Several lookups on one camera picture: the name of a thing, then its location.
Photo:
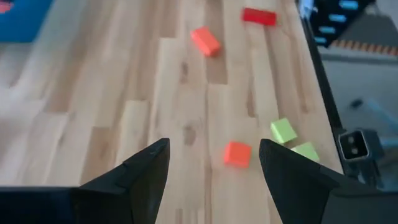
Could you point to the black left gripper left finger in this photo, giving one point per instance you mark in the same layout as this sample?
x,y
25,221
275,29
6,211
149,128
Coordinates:
x,y
140,186

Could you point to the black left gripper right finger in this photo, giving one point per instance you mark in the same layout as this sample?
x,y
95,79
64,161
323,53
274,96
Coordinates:
x,y
295,189

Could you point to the orange cube block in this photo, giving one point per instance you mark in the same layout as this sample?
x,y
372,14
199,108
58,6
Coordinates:
x,y
237,154

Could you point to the green cube block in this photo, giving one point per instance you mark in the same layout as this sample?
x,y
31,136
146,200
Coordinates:
x,y
308,150

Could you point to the green half-cylinder block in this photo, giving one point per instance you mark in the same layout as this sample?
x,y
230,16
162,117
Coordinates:
x,y
283,130

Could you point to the orange rectangular block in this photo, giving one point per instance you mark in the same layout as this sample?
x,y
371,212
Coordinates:
x,y
205,42

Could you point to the black crate with cyan stripes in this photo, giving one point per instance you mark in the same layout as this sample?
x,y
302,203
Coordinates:
x,y
339,28

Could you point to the dark red long block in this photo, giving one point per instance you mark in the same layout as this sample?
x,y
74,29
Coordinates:
x,y
259,16

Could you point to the blue plastic bin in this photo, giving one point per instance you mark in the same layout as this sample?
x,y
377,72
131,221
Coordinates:
x,y
28,21

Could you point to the pink block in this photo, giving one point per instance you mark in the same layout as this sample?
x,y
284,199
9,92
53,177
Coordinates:
x,y
4,7

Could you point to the black table-level camera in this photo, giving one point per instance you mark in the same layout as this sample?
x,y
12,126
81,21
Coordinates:
x,y
354,145

